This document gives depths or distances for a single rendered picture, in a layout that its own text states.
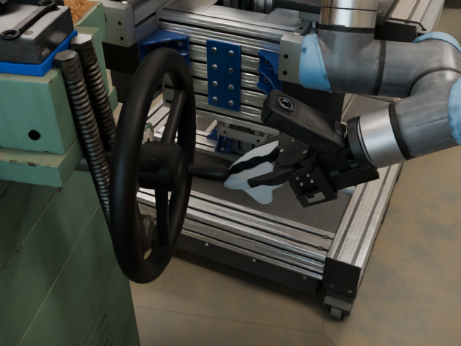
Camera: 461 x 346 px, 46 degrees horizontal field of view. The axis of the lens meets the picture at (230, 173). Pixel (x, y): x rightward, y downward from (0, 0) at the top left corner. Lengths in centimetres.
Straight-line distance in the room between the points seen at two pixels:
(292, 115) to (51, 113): 29
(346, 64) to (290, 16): 59
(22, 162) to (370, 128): 41
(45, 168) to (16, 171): 4
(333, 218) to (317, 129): 84
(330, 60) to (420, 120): 15
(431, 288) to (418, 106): 106
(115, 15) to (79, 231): 54
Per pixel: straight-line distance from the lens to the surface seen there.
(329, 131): 71
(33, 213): 78
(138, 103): 56
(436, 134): 68
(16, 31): 58
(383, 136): 69
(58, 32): 62
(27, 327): 83
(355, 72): 75
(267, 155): 77
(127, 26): 127
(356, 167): 74
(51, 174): 62
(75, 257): 92
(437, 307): 165
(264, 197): 78
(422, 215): 192
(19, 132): 63
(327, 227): 149
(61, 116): 60
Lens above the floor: 122
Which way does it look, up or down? 38 degrees down
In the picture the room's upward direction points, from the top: straight up
